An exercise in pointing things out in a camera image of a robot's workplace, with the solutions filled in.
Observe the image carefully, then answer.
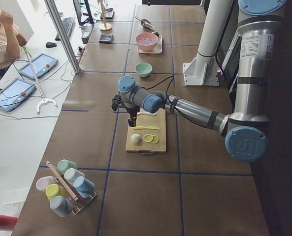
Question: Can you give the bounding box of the white mounting column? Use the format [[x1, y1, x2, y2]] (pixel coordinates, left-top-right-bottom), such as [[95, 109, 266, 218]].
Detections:
[[183, 0, 234, 86]]

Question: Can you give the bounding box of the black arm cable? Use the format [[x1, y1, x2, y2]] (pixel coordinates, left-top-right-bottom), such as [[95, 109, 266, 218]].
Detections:
[[145, 75, 176, 104]]

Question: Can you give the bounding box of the grey cup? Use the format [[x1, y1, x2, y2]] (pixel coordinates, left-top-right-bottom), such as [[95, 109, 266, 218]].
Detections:
[[50, 195, 73, 217]]

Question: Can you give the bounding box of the white cup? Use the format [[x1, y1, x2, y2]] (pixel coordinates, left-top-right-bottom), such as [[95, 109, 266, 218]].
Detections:
[[64, 168, 85, 183]]

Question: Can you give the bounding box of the far teach pendant tablet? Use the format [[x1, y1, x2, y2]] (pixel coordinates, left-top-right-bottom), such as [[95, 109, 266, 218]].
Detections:
[[19, 53, 59, 80]]

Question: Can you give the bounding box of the cream plastic tray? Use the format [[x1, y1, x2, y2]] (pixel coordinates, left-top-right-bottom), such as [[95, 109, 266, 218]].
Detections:
[[137, 35, 162, 54]]

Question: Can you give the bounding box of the white plastic spoon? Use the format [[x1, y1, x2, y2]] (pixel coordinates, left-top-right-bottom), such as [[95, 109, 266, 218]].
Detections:
[[137, 112, 157, 116]]

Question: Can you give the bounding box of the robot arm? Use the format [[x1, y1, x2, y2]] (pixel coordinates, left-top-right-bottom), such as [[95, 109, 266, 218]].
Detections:
[[111, 0, 286, 162]]

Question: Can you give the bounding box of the teach pendant tablet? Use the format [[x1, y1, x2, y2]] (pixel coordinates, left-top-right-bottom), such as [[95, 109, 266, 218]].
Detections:
[[19, 53, 59, 80], [0, 78, 36, 112]]

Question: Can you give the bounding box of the pile of clear ice cubes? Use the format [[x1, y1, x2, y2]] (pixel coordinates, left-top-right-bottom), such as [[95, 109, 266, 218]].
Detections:
[[138, 37, 156, 46]]

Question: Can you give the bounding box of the blue cup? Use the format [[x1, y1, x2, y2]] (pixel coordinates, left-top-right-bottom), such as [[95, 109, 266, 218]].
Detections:
[[73, 176, 96, 198]]

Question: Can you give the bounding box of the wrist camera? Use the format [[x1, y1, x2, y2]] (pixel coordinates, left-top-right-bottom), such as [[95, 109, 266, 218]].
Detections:
[[111, 94, 123, 111]]

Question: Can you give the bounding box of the pink cup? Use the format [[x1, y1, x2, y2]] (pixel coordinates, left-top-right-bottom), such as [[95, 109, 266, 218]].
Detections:
[[35, 176, 56, 192]]

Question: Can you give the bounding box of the pink bowl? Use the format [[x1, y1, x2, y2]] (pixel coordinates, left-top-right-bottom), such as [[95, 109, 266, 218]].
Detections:
[[135, 32, 159, 52]]

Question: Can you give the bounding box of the white reacher grabber tool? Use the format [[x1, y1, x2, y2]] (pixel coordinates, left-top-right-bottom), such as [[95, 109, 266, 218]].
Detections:
[[22, 46, 57, 115]]

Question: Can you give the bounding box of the black computer mouse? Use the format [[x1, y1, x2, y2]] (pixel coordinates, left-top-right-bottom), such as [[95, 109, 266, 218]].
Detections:
[[45, 42, 57, 48]]

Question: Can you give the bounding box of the black keyboard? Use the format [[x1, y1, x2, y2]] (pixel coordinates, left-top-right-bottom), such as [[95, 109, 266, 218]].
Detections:
[[62, 17, 75, 38]]

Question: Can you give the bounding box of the yellow plastic knife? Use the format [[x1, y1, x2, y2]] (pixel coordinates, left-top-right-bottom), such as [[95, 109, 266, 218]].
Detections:
[[133, 125, 161, 130]]

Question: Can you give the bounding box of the black framed box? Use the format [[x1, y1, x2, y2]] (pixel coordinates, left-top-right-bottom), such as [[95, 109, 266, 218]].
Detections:
[[104, 8, 115, 19]]

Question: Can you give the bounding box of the wooden stand with round base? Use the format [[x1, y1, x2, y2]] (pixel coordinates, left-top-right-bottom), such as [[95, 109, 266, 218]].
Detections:
[[99, 0, 112, 31]]

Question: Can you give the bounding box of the green cup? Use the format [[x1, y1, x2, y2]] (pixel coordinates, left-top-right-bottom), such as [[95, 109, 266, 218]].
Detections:
[[57, 159, 78, 174]]

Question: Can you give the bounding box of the steel ice scoop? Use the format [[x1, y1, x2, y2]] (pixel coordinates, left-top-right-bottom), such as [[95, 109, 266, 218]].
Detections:
[[134, 16, 154, 30]]

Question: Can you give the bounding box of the white wire cup rack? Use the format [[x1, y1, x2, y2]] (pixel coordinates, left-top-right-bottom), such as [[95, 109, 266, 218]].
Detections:
[[66, 191, 97, 215]]

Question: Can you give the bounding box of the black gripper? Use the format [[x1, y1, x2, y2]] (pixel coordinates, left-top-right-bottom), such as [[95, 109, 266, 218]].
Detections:
[[126, 106, 139, 127]]

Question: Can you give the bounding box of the wooden rack rod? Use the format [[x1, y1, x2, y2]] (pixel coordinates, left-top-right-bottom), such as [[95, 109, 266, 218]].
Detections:
[[46, 161, 79, 201]]

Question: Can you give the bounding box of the white steamed bun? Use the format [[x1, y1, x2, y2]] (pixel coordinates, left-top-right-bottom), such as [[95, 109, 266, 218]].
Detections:
[[130, 134, 142, 145]]

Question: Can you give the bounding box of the near teach pendant tablet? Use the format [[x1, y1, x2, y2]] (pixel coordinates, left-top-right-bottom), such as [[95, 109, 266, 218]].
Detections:
[[0, 78, 36, 112]]

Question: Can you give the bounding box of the aluminium frame post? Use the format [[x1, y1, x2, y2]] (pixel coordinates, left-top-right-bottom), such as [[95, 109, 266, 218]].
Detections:
[[44, 0, 81, 74]]

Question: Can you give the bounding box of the green bowl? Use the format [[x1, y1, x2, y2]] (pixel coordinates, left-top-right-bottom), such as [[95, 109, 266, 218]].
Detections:
[[135, 62, 153, 77]]

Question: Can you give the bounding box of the bamboo cutting board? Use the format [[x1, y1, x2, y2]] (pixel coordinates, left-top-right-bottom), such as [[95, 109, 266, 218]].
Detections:
[[126, 109, 166, 152]]

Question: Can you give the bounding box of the folded grey cloth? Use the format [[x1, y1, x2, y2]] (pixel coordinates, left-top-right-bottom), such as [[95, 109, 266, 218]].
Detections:
[[98, 33, 114, 44]]

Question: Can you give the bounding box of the yellow cup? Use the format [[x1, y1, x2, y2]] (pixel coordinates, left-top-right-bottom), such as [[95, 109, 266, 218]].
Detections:
[[45, 184, 66, 201]]

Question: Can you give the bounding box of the red object at edge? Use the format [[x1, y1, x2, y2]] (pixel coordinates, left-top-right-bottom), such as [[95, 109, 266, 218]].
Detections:
[[0, 214, 18, 232]]

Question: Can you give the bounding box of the person in peach shirt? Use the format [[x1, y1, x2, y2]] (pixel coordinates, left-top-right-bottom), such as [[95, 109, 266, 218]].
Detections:
[[0, 10, 27, 77]]

